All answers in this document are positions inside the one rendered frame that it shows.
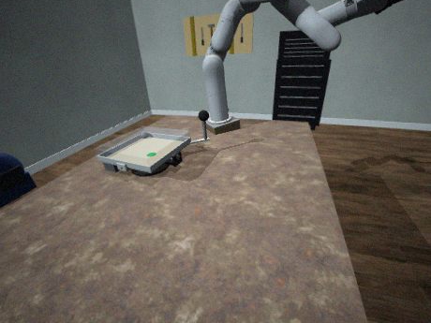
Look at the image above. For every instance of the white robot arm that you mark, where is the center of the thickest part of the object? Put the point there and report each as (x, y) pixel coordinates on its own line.
(317, 25)

